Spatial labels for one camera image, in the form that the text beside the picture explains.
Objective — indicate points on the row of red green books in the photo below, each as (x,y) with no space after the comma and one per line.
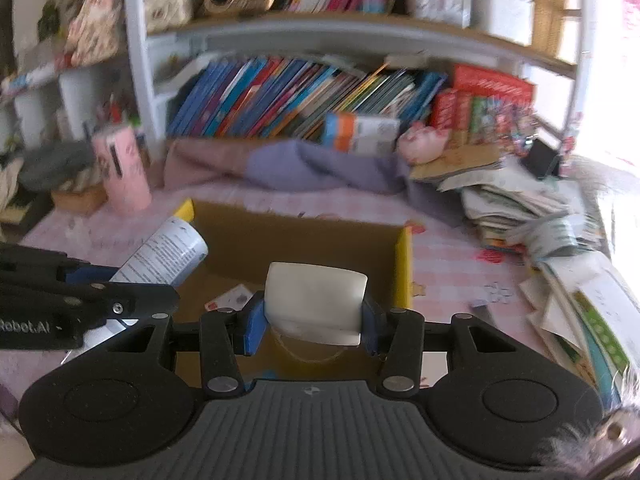
(465,115)

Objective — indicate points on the brown kraft paper pad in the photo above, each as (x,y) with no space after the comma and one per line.
(460,162)

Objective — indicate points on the white bookshelf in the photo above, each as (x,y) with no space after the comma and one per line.
(300,35)

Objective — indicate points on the dark grey cloth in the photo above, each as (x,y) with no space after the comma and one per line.
(55,165)

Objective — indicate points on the purple and mauve cloth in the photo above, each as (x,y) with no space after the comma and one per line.
(320,167)

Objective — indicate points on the brown cardboard box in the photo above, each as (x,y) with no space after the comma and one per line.
(300,240)

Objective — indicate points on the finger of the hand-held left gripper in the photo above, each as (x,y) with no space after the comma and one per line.
(92,275)
(135,300)

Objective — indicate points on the woven cream handbag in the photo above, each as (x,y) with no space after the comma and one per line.
(167,5)

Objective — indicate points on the white rounded block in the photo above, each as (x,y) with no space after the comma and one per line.
(315,300)

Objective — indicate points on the white roll green print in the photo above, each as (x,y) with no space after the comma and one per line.
(555,235)

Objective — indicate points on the small white box red label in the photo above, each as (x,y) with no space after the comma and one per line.
(227,300)

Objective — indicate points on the white printed tube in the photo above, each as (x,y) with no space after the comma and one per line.
(165,250)

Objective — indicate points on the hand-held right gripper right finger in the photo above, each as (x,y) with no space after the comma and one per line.
(370,330)

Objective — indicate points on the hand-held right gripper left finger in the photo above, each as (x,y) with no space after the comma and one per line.
(252,327)

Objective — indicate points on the floral fabric bag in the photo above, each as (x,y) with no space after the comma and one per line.
(95,27)

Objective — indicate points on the red flat box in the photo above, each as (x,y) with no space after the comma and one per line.
(492,85)

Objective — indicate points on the pink pig plush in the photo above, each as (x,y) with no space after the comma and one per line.
(422,144)

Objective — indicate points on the row of blue-spined books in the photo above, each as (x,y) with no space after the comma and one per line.
(280,100)

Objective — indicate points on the colourful trinket bundle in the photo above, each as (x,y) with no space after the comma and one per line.
(522,125)

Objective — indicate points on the white storage box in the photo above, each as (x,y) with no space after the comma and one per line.
(502,15)

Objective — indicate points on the pile of papers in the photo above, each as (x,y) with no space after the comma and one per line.
(565,300)

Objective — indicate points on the orange and white carton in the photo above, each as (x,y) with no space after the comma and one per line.
(360,134)

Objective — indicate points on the pink cylinder container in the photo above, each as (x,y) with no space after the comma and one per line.
(122,170)

